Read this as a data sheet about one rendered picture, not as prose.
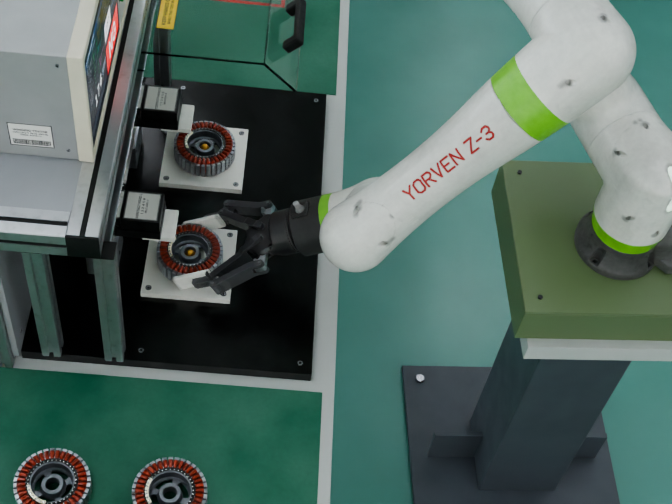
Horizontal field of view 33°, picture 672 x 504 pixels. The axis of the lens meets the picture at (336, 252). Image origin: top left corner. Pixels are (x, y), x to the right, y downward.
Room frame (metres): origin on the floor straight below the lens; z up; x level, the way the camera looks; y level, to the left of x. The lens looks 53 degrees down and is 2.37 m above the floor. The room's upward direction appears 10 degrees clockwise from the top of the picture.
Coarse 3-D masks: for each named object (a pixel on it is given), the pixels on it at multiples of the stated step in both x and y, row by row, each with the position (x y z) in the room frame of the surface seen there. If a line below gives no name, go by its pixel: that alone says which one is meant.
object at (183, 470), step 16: (160, 464) 0.74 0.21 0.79; (176, 464) 0.75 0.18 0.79; (192, 464) 0.75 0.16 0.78; (144, 480) 0.71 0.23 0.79; (160, 480) 0.73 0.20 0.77; (176, 480) 0.73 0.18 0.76; (192, 480) 0.73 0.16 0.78; (144, 496) 0.69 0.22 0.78; (160, 496) 0.69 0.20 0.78; (176, 496) 0.70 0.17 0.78; (192, 496) 0.70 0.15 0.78
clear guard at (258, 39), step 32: (160, 0) 1.45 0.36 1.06; (192, 0) 1.46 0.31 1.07; (224, 0) 1.47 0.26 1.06; (256, 0) 1.49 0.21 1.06; (288, 0) 1.53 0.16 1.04; (160, 32) 1.37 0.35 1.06; (192, 32) 1.38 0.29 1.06; (224, 32) 1.39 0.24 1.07; (256, 32) 1.41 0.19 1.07; (288, 32) 1.46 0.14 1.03; (288, 64) 1.39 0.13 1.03
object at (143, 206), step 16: (128, 192) 1.14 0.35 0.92; (144, 192) 1.15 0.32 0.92; (128, 208) 1.11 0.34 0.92; (144, 208) 1.11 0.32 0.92; (160, 208) 1.12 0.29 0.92; (128, 224) 1.08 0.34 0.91; (144, 224) 1.09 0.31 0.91; (160, 224) 1.10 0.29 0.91; (176, 224) 1.12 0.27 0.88; (160, 240) 1.09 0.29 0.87
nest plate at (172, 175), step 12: (168, 132) 1.41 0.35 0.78; (240, 132) 1.44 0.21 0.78; (168, 144) 1.38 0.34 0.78; (240, 144) 1.41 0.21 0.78; (168, 156) 1.35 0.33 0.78; (240, 156) 1.38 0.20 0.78; (168, 168) 1.32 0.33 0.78; (180, 168) 1.33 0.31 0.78; (228, 168) 1.34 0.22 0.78; (240, 168) 1.35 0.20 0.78; (168, 180) 1.29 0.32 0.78; (180, 180) 1.30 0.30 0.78; (192, 180) 1.30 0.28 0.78; (204, 180) 1.31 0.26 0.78; (216, 180) 1.31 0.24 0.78; (228, 180) 1.32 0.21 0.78; (240, 180) 1.32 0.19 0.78; (228, 192) 1.30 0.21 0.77; (240, 192) 1.30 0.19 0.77
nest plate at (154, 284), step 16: (224, 240) 1.18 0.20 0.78; (176, 256) 1.13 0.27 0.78; (224, 256) 1.15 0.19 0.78; (144, 272) 1.09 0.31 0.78; (160, 272) 1.09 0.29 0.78; (144, 288) 1.05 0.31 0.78; (160, 288) 1.06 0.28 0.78; (176, 288) 1.06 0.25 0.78; (192, 288) 1.07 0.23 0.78; (208, 288) 1.07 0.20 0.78
